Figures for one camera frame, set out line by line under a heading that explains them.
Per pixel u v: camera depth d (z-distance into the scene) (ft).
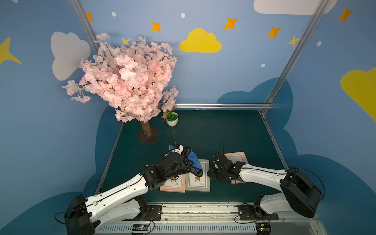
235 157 3.12
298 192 1.41
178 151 2.27
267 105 3.86
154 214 2.44
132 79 1.65
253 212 2.23
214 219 2.41
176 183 2.75
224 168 2.21
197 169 2.45
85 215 1.29
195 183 2.76
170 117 3.40
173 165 1.79
